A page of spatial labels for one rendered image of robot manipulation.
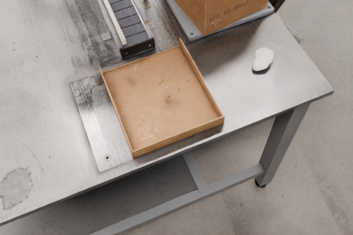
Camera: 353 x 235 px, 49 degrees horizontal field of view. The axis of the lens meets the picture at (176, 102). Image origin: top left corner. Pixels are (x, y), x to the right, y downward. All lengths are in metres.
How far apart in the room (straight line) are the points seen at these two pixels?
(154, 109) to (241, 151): 0.94
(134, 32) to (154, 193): 0.72
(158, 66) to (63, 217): 0.79
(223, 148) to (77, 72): 0.98
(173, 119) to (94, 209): 0.70
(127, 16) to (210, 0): 0.28
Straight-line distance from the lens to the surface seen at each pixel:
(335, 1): 2.69
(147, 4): 1.34
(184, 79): 1.13
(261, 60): 1.16
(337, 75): 2.31
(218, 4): 1.15
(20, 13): 1.43
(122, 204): 1.63
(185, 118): 1.06
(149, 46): 1.20
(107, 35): 1.27
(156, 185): 1.64
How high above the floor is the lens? 1.76
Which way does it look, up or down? 58 degrees down
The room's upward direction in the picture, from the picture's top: 4 degrees counter-clockwise
